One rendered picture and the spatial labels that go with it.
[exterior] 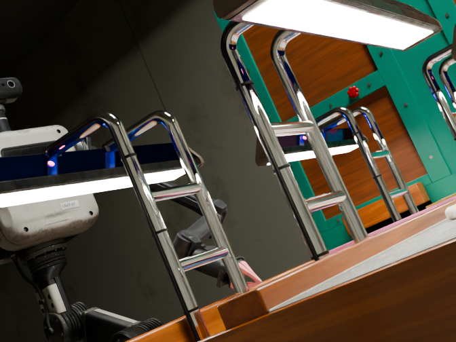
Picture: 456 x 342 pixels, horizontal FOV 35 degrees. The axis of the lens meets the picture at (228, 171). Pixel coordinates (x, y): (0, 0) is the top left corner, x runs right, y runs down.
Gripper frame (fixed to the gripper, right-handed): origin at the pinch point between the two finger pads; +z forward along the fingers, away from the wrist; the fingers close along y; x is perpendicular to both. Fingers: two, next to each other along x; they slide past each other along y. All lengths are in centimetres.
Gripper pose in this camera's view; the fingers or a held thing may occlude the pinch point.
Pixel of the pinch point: (258, 282)
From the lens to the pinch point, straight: 185.7
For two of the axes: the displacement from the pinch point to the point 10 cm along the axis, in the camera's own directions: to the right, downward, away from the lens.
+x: -1.7, 9.6, 2.0
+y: 5.3, -0.8, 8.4
